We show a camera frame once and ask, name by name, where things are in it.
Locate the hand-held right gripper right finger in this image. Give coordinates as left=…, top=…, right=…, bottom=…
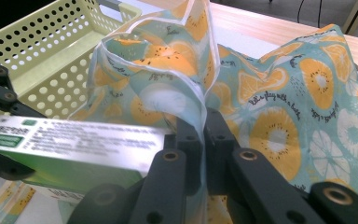
left=203, top=107, right=241, bottom=195

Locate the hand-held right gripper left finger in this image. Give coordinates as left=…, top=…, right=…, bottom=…
left=163, top=117, right=205, bottom=197

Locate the pale green perforated plastic basket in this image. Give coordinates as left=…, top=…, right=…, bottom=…
left=0, top=0, right=143, bottom=129

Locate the narrow green and white box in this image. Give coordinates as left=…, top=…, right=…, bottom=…
left=0, top=115, right=176, bottom=200

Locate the orange slice print bag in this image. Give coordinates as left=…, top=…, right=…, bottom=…
left=0, top=0, right=358, bottom=224

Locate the black cable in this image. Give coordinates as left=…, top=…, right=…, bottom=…
left=317, top=0, right=324, bottom=28
left=297, top=0, right=308, bottom=24

